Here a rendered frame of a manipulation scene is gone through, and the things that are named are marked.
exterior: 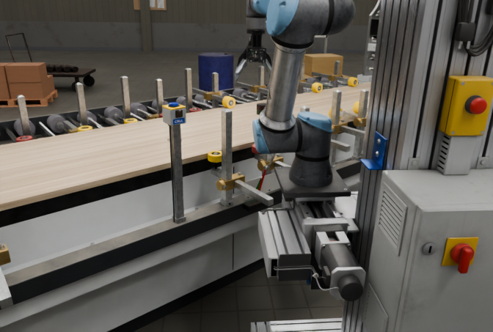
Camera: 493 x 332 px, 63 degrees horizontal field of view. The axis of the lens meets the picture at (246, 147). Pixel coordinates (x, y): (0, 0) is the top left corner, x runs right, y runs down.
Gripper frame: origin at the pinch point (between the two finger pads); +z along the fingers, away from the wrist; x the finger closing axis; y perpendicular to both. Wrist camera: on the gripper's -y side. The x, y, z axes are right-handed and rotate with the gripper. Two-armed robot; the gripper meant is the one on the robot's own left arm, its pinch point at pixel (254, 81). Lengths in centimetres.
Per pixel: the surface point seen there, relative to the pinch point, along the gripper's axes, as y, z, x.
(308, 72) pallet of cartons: -513, 82, 144
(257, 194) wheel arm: 1.8, 49.4, 2.6
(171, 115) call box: 6.1, 12.2, -32.7
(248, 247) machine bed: -47, 109, 4
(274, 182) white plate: -27, 57, 14
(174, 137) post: 3.6, 22.1, -32.2
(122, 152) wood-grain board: -32, 42, -62
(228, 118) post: -11.5, 18.5, -9.8
